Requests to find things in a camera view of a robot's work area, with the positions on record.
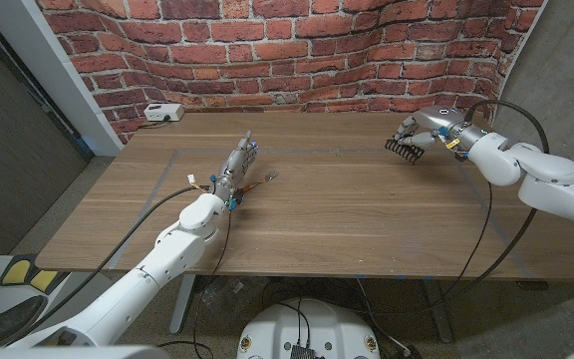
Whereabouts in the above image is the black torso cable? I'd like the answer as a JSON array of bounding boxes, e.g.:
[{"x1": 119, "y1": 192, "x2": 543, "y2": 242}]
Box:
[{"x1": 269, "y1": 298, "x2": 313, "y2": 350}]

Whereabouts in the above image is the clear plastic bag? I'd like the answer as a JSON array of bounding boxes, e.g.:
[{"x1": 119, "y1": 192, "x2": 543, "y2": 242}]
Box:
[{"x1": 199, "y1": 278, "x2": 248, "y2": 310}]

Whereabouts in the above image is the white base with yellow pads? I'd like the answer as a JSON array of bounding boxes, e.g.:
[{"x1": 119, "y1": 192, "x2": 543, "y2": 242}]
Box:
[{"x1": 0, "y1": 253, "x2": 69, "y2": 348}]

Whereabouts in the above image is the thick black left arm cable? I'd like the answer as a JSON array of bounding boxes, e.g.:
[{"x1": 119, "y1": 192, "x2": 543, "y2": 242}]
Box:
[{"x1": 17, "y1": 183, "x2": 216, "y2": 340}]

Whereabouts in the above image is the white pillar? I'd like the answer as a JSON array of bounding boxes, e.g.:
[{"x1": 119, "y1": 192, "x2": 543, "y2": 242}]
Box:
[{"x1": 0, "y1": 0, "x2": 125, "y2": 159}]

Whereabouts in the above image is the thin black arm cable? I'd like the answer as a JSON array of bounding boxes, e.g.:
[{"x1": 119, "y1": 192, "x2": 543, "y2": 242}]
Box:
[
  {"x1": 154, "y1": 207, "x2": 233, "y2": 359},
  {"x1": 356, "y1": 179, "x2": 494, "y2": 313}
]

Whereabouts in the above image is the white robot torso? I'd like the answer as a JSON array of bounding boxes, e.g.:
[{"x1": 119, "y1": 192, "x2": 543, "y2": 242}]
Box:
[{"x1": 235, "y1": 297, "x2": 382, "y2": 359}]

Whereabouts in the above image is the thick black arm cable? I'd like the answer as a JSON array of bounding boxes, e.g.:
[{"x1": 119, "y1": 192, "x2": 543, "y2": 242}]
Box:
[
  {"x1": 261, "y1": 99, "x2": 551, "y2": 313},
  {"x1": 17, "y1": 183, "x2": 216, "y2": 340}
]

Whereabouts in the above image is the black hair claw clip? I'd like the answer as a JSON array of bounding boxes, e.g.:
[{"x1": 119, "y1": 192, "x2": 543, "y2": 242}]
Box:
[{"x1": 384, "y1": 138, "x2": 426, "y2": 166}]

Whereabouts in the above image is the black power strip cable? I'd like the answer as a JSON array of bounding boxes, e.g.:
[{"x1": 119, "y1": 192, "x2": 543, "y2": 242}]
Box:
[{"x1": 137, "y1": 117, "x2": 171, "y2": 130}]

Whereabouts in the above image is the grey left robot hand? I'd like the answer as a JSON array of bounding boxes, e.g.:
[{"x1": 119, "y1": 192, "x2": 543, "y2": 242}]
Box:
[{"x1": 209, "y1": 130, "x2": 260, "y2": 203}]

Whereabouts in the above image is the fork with red handle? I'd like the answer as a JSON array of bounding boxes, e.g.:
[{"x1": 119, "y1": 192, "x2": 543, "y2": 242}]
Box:
[{"x1": 240, "y1": 171, "x2": 279, "y2": 195}]

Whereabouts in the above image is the red brick print backdrop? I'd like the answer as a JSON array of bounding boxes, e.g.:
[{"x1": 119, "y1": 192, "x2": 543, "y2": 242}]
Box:
[{"x1": 35, "y1": 0, "x2": 550, "y2": 146}]

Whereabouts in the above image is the dark grey perforated panel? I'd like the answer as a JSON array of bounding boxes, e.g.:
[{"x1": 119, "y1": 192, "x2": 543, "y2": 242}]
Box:
[{"x1": 0, "y1": 9, "x2": 94, "y2": 255}]

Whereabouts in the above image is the grey table leg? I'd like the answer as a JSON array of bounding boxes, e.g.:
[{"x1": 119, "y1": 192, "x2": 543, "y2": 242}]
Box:
[
  {"x1": 421, "y1": 278, "x2": 455, "y2": 344},
  {"x1": 168, "y1": 273, "x2": 198, "y2": 335}
]

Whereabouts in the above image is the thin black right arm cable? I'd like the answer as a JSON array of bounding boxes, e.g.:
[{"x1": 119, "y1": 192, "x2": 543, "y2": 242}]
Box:
[{"x1": 356, "y1": 179, "x2": 494, "y2": 313}]

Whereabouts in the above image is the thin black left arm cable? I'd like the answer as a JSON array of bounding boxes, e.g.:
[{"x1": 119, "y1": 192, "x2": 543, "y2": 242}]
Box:
[{"x1": 154, "y1": 207, "x2": 233, "y2": 359}]

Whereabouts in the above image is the white power strip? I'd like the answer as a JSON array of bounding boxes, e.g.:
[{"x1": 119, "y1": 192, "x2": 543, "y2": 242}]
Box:
[{"x1": 143, "y1": 103, "x2": 186, "y2": 123}]

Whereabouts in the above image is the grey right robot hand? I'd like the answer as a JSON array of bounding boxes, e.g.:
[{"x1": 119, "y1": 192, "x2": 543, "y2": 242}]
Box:
[{"x1": 391, "y1": 105, "x2": 487, "y2": 151}]

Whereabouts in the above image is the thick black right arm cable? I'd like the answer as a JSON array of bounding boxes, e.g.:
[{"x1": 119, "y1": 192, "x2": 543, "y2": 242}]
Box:
[{"x1": 261, "y1": 99, "x2": 551, "y2": 313}]

